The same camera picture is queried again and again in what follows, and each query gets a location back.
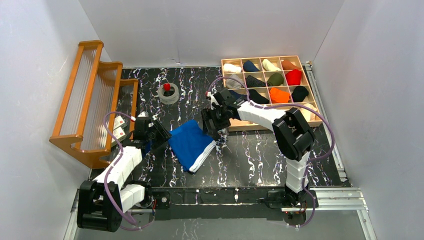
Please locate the small red cap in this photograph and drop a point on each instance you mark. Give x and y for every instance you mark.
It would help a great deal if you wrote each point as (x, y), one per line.
(167, 87)

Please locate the olive rolled cloth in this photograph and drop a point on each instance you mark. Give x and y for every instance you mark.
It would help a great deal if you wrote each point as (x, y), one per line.
(275, 80)

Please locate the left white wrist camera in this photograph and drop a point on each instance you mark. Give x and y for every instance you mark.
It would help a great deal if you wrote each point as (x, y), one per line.
(141, 115)

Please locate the white box red label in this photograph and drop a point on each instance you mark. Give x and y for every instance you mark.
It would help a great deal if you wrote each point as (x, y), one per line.
(119, 123)

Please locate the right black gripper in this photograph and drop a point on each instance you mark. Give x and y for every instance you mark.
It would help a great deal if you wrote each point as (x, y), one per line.
(212, 122)

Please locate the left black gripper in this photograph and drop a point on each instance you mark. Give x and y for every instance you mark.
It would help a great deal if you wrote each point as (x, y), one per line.
(160, 134)

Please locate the grey rolled cloth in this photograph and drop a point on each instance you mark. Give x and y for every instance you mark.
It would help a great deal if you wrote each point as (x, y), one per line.
(234, 82)

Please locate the clear tape roll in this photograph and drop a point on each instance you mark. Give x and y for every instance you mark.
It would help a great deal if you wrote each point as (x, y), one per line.
(168, 97)

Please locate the red rolled cloth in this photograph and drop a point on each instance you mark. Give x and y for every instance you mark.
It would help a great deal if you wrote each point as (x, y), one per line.
(294, 77)

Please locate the wooden acrylic tiered rack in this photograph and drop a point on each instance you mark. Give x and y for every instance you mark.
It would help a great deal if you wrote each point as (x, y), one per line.
(92, 91)

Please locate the cream rolled cloth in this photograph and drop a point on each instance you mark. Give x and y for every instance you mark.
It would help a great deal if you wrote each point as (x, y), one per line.
(269, 66)

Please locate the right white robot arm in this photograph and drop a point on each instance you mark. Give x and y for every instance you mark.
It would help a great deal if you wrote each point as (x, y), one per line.
(293, 135)

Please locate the rust orange rolled cloth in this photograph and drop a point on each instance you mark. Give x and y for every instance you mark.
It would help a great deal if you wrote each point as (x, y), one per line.
(289, 66)

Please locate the dark patterned rolled cloth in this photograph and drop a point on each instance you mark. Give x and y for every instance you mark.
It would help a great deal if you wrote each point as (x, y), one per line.
(253, 82)

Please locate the white rolled cloth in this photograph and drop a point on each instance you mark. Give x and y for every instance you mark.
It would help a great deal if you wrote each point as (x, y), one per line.
(229, 68)

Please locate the black rolled cloth right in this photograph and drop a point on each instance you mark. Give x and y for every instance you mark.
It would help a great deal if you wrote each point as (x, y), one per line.
(299, 94)

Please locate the wooden compartment organizer box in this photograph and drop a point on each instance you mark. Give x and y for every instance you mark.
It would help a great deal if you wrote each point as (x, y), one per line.
(264, 75)

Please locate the blue underwear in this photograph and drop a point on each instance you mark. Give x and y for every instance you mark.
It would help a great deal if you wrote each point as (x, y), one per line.
(190, 145)

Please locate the black rolled cloth middle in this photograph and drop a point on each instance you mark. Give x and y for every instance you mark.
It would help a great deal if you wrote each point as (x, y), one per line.
(257, 97)

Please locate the beige rolled cloth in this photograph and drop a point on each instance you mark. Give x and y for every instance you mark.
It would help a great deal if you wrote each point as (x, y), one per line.
(308, 115)

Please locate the navy rolled cloth top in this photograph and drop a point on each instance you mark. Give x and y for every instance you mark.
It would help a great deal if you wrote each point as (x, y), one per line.
(250, 67)

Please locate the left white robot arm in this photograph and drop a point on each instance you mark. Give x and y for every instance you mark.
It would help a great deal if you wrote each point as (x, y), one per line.
(104, 202)

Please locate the orange underwear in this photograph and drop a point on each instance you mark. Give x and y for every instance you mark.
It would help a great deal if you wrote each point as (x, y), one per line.
(278, 96)

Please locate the black rolled cloth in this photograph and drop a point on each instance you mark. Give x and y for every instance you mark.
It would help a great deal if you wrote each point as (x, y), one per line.
(299, 94)
(257, 97)

